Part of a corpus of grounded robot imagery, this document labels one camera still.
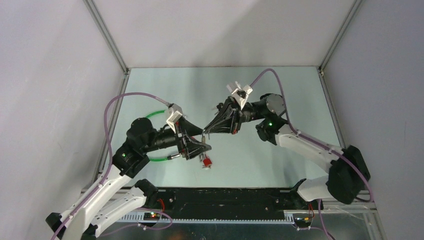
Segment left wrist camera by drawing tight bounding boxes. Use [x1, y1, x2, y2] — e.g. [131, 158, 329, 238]
[165, 103, 183, 133]

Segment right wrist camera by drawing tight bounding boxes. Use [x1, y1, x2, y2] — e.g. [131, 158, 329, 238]
[226, 81, 253, 110]

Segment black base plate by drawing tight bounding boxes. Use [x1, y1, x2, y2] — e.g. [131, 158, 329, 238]
[146, 187, 323, 220]

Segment red cable lock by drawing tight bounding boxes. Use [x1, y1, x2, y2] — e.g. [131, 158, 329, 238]
[199, 153, 213, 169]

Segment aluminium frame post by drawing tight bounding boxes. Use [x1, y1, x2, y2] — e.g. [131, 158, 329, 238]
[318, 0, 364, 77]
[83, 0, 129, 75]

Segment slotted cable duct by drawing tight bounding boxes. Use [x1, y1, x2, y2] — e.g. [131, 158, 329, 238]
[116, 211, 295, 225]

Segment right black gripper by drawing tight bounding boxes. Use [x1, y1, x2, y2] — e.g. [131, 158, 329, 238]
[203, 96, 265, 136]

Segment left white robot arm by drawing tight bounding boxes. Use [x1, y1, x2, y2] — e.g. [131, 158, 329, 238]
[45, 117, 212, 240]

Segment black keys bunch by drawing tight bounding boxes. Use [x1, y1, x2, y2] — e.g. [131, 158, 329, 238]
[211, 102, 224, 115]

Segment left aluminium frame post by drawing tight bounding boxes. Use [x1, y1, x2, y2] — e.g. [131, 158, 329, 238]
[83, 0, 129, 75]

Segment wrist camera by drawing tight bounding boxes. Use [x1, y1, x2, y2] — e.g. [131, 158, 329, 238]
[165, 103, 183, 133]
[226, 81, 253, 110]

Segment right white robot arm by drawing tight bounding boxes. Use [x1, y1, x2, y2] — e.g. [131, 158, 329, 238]
[203, 93, 371, 209]

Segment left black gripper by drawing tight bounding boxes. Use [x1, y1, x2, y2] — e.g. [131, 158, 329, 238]
[142, 115, 211, 159]

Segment green cable lock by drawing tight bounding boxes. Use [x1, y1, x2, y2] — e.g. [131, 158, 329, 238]
[146, 110, 181, 162]

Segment right aluminium frame post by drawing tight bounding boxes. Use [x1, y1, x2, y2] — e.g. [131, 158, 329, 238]
[318, 0, 364, 77]

